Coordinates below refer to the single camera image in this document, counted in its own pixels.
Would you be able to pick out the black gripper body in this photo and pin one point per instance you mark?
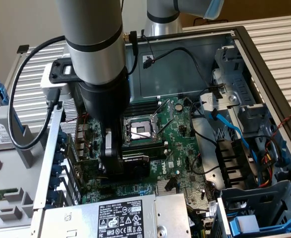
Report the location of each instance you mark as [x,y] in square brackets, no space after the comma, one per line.
[105,99]

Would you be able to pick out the green graphics card black fan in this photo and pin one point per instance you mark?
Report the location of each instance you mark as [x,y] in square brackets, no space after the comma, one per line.
[135,167]

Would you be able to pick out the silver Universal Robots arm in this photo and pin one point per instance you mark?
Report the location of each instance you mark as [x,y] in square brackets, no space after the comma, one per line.
[93,37]

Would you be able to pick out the metal CPU socket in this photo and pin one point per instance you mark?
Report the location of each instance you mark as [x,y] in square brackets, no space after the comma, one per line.
[140,129]

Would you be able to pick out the black RAM slot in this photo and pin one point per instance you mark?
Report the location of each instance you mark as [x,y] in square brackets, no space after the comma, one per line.
[145,102]
[145,111]
[145,146]

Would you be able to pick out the short black expansion slot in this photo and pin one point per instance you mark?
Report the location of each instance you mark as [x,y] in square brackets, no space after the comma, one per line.
[105,191]

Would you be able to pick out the thin metal locking lever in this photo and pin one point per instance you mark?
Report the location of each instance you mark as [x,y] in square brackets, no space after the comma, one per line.
[166,126]

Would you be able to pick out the silver socket cover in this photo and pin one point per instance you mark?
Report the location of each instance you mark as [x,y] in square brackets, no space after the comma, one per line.
[169,106]

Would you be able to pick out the silver chipset heat sink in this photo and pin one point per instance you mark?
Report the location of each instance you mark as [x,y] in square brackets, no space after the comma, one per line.
[161,189]

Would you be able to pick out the green Dell motherboard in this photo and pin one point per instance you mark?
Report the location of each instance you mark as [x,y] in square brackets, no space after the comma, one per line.
[177,143]

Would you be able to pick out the open grey PC case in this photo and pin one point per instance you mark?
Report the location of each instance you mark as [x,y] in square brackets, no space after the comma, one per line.
[172,74]

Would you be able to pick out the round coin battery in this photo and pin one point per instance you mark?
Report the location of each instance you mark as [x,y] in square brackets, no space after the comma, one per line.
[178,106]

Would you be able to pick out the silver power supply unit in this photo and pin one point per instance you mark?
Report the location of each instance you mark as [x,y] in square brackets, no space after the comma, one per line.
[81,218]

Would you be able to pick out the small black table end cap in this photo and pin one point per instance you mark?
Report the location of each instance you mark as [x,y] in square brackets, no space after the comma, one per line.
[23,48]

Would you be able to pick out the grey printed parts rack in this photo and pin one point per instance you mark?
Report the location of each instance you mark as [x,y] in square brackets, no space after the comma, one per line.
[14,183]

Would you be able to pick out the black fan shroud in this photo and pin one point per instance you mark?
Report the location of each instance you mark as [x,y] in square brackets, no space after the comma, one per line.
[232,161]

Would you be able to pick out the silver metal drive cage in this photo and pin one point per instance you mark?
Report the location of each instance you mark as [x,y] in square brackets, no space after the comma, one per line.
[235,81]

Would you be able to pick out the blue disk caddy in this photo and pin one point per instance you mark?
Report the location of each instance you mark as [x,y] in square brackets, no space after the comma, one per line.
[235,228]

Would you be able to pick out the grey disk bay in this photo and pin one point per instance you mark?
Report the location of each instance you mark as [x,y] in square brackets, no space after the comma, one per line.
[259,198]

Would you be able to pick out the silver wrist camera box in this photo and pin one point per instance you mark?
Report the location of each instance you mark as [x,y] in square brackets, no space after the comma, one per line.
[57,90]

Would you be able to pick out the black camera mounting plate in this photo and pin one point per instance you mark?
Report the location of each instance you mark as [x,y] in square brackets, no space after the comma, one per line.
[58,74]

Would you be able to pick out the blue disk carrier rail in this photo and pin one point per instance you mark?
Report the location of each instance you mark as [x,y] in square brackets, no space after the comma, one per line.
[1,91]

